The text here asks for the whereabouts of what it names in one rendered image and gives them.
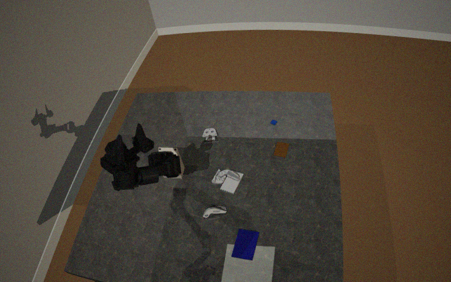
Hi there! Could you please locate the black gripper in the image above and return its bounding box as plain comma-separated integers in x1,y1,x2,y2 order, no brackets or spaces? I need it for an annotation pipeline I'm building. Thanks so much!
100,123,154,178

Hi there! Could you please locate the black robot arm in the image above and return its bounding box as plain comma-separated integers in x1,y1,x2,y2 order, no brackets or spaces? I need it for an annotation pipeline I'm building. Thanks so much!
105,139,181,191

